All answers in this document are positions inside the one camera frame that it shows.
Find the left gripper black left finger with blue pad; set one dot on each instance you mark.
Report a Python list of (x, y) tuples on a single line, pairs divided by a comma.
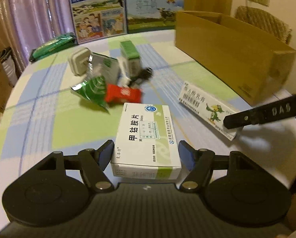
[(91, 164)]

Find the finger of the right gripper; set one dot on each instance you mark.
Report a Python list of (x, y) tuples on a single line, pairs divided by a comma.
[(243, 118)]

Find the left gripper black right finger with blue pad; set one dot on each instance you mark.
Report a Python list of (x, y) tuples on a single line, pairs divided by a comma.
[(203, 162)]

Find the long white parrot box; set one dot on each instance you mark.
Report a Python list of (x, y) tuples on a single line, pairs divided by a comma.
[(209, 108)]

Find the white green medicine box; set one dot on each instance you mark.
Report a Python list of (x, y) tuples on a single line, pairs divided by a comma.
[(145, 145)]

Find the red snack packet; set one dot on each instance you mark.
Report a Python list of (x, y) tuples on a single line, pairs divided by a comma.
[(119, 95)]

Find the green silver foil pouch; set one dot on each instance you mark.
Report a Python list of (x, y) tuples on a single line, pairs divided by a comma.
[(101, 71)]

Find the small green carton box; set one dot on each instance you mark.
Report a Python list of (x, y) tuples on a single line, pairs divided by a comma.
[(131, 57)]

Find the large cardboard box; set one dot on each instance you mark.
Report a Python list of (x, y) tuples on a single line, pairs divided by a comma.
[(250, 61)]

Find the checked tablecloth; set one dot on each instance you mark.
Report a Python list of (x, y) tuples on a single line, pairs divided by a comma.
[(42, 115)]

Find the white plastic spoon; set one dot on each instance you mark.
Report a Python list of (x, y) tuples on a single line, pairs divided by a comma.
[(124, 78)]

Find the quilted chair cushion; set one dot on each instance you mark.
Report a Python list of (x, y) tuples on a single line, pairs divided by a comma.
[(264, 21)]

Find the white power adapter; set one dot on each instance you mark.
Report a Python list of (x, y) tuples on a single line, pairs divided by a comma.
[(78, 61)]

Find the green wet wipes pack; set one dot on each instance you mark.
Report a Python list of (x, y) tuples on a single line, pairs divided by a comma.
[(53, 46)]

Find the light blue cow milk box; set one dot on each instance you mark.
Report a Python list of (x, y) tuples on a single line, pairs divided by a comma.
[(152, 15)]

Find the blue milk carton box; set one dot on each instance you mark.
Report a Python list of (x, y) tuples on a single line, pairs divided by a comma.
[(98, 19)]

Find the purple curtain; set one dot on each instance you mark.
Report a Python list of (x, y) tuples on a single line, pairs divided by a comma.
[(27, 24)]

